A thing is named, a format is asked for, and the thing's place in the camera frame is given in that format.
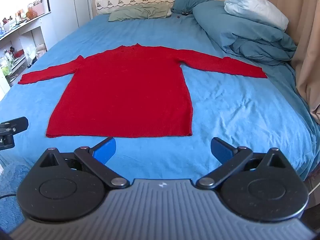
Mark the blue fluffy rug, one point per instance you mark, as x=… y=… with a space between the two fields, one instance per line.
x=11 y=180

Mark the small dark hair clip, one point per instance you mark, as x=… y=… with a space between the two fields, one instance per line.
x=185 y=13

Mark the white wardrobe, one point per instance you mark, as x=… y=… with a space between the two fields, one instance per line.
x=67 y=12

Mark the beige curtain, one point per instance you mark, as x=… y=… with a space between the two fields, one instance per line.
x=300 y=17

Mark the red towel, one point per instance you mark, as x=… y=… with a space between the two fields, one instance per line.
x=125 y=92

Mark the bed with blue sheet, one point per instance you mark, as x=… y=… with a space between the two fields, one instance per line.
x=237 y=110

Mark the red box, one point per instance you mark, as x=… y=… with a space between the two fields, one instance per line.
x=19 y=53

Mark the pink basket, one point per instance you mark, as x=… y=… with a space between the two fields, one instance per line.
x=39 y=8

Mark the light blue blanket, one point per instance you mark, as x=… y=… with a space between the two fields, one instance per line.
x=255 y=7

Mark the white shelf unit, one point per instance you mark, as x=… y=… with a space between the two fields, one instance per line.
x=22 y=32

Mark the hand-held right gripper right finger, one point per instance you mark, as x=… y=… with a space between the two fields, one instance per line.
x=220 y=150

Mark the green pillow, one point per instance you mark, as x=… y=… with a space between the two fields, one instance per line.
x=140 y=12

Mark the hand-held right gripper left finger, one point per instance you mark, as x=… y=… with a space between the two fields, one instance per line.
x=106 y=150

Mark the teal pillow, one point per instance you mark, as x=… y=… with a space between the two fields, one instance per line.
x=186 y=0

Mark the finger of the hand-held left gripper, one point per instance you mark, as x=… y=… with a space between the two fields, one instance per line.
x=17 y=124

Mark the orange jar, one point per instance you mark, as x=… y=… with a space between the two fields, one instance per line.
x=31 y=12

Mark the teal duvet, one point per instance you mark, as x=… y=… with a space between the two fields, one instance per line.
x=240 y=30

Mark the group of small bottles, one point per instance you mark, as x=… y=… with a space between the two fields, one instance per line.
x=7 y=57

